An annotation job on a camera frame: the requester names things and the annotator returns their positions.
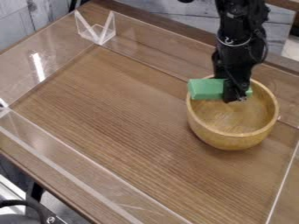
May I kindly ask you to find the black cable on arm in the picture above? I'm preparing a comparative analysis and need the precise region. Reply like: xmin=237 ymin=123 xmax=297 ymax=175
xmin=248 ymin=17 xmax=270 ymax=67

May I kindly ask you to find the brown wooden bowl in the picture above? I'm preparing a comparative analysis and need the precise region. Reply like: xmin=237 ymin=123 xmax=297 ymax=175
xmin=185 ymin=80 xmax=278 ymax=151

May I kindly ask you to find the black metal base bracket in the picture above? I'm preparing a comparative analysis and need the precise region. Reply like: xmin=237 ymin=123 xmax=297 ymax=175
xmin=37 ymin=204 xmax=68 ymax=224

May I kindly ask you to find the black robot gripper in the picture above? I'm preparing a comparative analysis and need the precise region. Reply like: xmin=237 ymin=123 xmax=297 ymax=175
xmin=210 ymin=33 xmax=268 ymax=103

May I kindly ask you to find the green rectangular block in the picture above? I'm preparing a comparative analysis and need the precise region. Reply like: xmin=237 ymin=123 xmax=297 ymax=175
xmin=186 ymin=78 xmax=254 ymax=102

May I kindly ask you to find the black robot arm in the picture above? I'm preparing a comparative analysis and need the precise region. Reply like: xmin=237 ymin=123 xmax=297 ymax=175
xmin=188 ymin=0 xmax=269 ymax=103

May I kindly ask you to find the black table leg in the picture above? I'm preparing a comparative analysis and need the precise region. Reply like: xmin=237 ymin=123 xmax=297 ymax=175
xmin=25 ymin=182 xmax=44 ymax=202

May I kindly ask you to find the black cable under table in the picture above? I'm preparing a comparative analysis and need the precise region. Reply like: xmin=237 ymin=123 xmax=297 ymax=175
xmin=0 ymin=199 xmax=45 ymax=224

